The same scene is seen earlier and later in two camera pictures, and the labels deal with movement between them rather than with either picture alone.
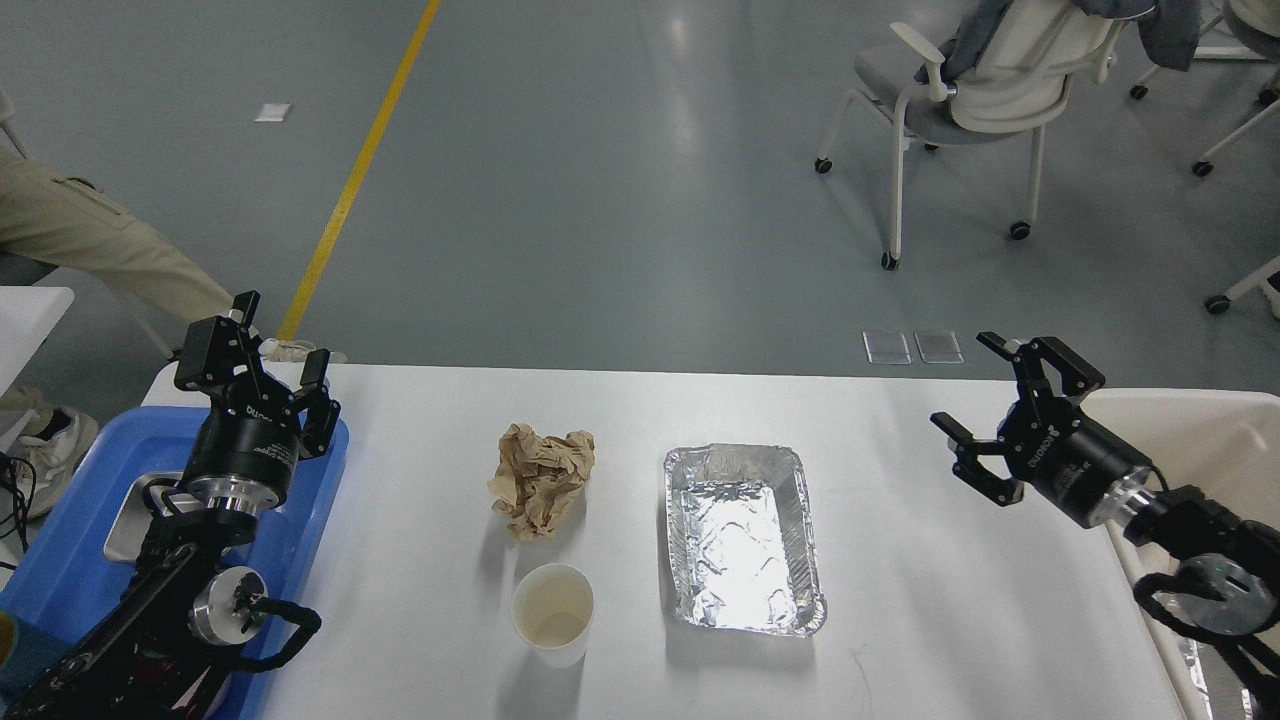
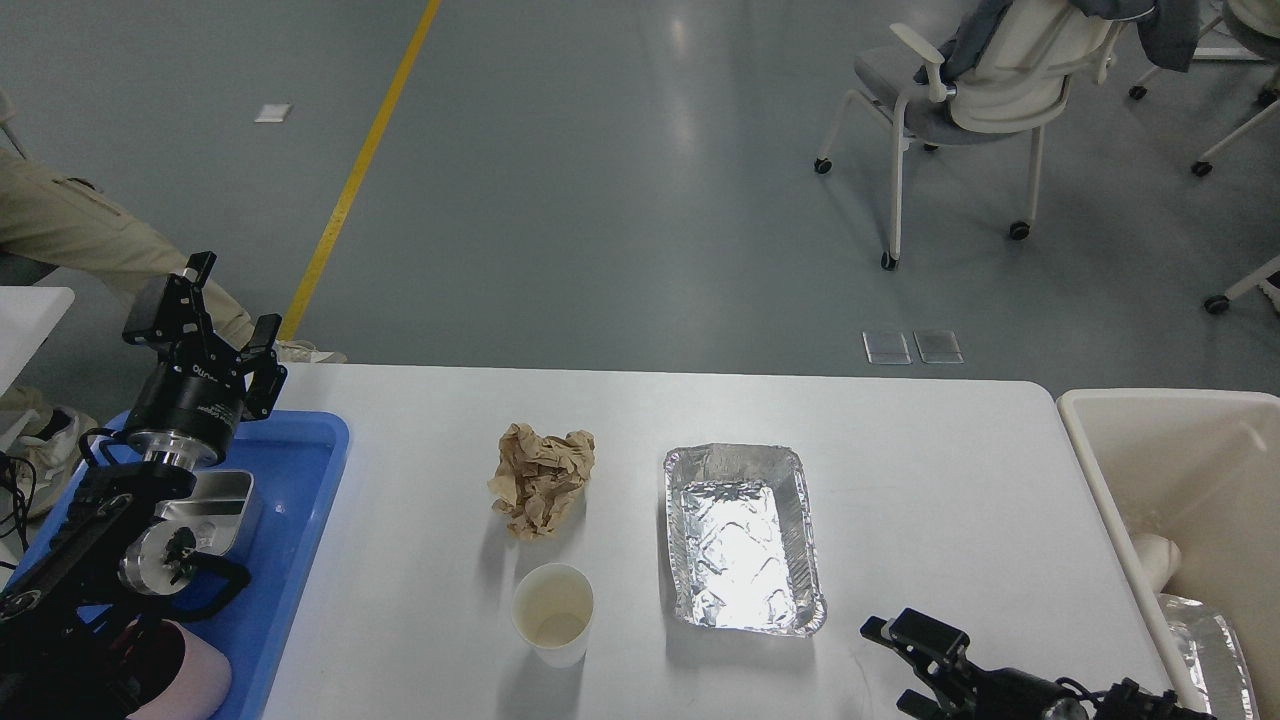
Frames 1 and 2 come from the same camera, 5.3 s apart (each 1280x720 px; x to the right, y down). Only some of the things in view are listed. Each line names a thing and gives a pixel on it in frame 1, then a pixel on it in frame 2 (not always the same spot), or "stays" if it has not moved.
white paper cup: (552, 611) stays
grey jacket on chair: (1168, 35) stays
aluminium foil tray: (743, 543) stays
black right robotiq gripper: (1084, 470) → (1006, 694)
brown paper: (540, 479) stays
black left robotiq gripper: (248, 446) → (192, 405)
